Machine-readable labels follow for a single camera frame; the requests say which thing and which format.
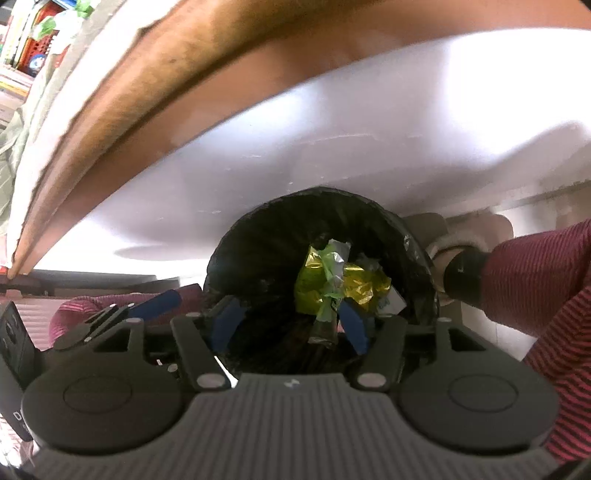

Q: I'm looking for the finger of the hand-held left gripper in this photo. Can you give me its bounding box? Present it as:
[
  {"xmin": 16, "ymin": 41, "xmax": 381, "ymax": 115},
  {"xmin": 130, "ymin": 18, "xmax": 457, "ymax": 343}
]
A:
[{"xmin": 54, "ymin": 290, "xmax": 182, "ymax": 350}]

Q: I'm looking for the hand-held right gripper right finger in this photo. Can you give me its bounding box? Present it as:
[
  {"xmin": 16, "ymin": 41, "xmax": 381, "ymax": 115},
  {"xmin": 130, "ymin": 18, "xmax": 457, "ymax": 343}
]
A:
[{"xmin": 340, "ymin": 300, "xmax": 485, "ymax": 391}]

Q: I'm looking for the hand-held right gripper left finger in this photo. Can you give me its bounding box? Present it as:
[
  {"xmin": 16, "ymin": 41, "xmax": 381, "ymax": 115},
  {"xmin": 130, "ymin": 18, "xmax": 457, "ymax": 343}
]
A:
[{"xmin": 95, "ymin": 295, "xmax": 243, "ymax": 392}]

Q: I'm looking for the green and silver wrapper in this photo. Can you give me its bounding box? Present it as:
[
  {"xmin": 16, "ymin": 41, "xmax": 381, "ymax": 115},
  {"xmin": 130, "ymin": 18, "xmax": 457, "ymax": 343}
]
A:
[{"xmin": 310, "ymin": 239, "xmax": 354, "ymax": 347}]

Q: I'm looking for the black-bagged trash bin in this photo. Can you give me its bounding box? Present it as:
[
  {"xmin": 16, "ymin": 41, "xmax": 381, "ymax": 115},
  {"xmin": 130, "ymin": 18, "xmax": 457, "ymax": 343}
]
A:
[{"xmin": 203, "ymin": 185, "xmax": 439, "ymax": 377}]

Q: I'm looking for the crumpled gold foil wrapper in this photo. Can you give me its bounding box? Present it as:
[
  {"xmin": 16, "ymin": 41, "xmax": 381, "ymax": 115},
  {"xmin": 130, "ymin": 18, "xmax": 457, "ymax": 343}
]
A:
[{"xmin": 341, "ymin": 262, "xmax": 392, "ymax": 311}]

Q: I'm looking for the person's black sock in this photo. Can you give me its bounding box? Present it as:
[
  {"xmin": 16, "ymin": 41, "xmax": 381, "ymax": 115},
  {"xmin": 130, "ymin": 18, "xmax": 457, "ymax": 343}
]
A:
[{"xmin": 441, "ymin": 249, "xmax": 491, "ymax": 305}]

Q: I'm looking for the person's striped trouser leg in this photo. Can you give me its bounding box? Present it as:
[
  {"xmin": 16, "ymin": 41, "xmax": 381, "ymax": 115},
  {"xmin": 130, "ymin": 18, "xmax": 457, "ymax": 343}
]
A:
[{"xmin": 479, "ymin": 220, "xmax": 591, "ymax": 464}]

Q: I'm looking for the white board with wooden edge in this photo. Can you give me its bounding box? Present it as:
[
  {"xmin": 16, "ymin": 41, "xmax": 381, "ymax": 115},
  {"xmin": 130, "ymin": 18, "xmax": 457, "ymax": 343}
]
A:
[{"xmin": 8, "ymin": 0, "xmax": 591, "ymax": 278}]

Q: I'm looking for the red slotted plastic basket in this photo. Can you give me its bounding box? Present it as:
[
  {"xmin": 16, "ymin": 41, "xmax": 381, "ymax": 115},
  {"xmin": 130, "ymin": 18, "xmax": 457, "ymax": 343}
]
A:
[{"xmin": 19, "ymin": 38, "xmax": 57, "ymax": 77}]

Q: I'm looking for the green snack wrapper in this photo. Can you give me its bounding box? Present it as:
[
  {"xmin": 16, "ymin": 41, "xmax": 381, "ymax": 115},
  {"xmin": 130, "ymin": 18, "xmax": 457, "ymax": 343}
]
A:
[{"xmin": 36, "ymin": 0, "xmax": 97, "ymax": 38}]

